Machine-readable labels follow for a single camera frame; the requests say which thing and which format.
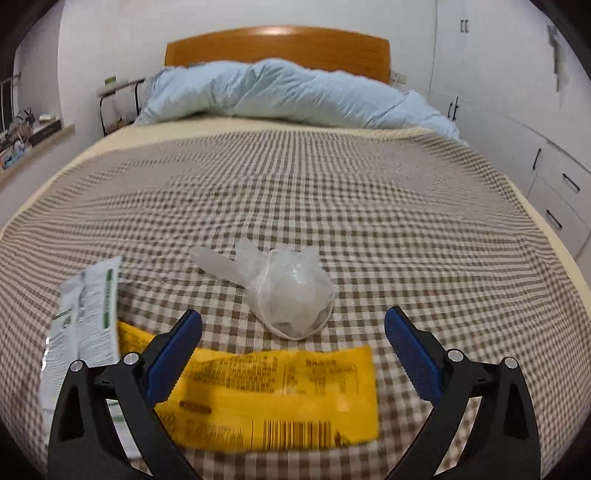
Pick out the yellow snack packet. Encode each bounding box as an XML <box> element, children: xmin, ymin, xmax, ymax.
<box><xmin>117</xmin><ymin>320</ymin><xmax>380</xmax><ymax>450</ymax></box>

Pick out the white wardrobe drawer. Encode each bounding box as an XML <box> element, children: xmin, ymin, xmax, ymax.
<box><xmin>538</xmin><ymin>143</ymin><xmax>591</xmax><ymax>199</ymax></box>
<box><xmin>526</xmin><ymin>178</ymin><xmax>587</xmax><ymax>257</ymax></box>

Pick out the pale hanging pouch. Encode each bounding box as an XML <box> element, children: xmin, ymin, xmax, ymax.
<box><xmin>547</xmin><ymin>25</ymin><xmax>571</xmax><ymax>93</ymax></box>

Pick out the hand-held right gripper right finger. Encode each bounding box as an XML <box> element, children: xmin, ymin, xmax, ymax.
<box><xmin>384</xmin><ymin>305</ymin><xmax>542</xmax><ymax>480</ymax></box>

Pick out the black frame bedside table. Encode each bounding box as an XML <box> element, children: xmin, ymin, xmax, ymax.
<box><xmin>97</xmin><ymin>76</ymin><xmax>148</xmax><ymax>137</ymax></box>

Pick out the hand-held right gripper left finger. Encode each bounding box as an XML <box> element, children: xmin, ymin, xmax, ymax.
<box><xmin>47</xmin><ymin>308</ymin><xmax>204</xmax><ymax>480</ymax></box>

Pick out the metal window railing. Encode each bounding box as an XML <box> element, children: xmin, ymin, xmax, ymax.
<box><xmin>0</xmin><ymin>71</ymin><xmax>21</xmax><ymax>139</ymax></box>

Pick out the white wardrobe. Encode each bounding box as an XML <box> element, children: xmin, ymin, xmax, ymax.
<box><xmin>427</xmin><ymin>0</ymin><xmax>591</xmax><ymax>259</ymax></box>

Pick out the white green printed pouch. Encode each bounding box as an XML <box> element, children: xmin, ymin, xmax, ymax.
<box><xmin>39</xmin><ymin>255</ymin><xmax>139</xmax><ymax>460</ymax></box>

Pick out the black flat box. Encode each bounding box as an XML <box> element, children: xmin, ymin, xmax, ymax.
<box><xmin>28</xmin><ymin>117</ymin><xmax>62</xmax><ymax>146</ymax></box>

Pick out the light blue duvet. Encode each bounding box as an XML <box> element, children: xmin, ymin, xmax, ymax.
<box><xmin>134</xmin><ymin>58</ymin><xmax>462</xmax><ymax>141</ymax></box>

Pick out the clear plastic bag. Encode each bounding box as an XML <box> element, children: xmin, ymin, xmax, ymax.
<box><xmin>189</xmin><ymin>239</ymin><xmax>335</xmax><ymax>341</ymax></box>

